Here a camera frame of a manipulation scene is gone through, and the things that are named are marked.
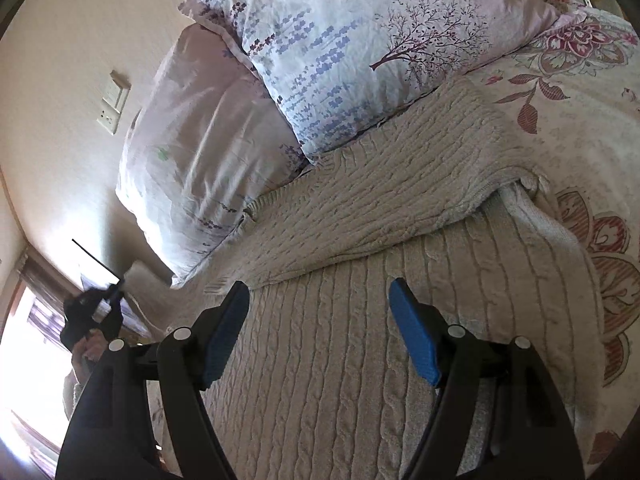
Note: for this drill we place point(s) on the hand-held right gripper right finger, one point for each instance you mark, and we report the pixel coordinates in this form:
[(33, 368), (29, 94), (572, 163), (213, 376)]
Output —
[(415, 330)]

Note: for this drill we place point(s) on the floral bedsheet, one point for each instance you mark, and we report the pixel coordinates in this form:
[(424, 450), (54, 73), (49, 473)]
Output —
[(575, 125)]

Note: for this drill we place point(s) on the window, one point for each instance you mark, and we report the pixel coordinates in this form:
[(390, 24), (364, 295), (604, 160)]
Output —
[(25, 360)]

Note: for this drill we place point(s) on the pale pink floral pillow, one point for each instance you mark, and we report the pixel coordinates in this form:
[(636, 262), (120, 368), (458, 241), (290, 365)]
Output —
[(200, 160)]

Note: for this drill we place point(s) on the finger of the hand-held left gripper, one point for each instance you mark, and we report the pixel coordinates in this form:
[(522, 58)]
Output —
[(114, 297)]

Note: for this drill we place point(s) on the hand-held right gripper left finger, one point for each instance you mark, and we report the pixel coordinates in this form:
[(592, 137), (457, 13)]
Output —
[(227, 330)]

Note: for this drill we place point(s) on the tree print pillow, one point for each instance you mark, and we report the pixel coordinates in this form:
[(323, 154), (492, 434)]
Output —
[(350, 45)]

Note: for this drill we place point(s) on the person's left hand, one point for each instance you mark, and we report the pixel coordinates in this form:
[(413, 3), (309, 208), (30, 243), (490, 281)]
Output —
[(86, 355)]

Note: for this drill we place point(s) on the white wall switch plate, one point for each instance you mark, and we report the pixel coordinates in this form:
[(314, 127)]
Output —
[(112, 105)]

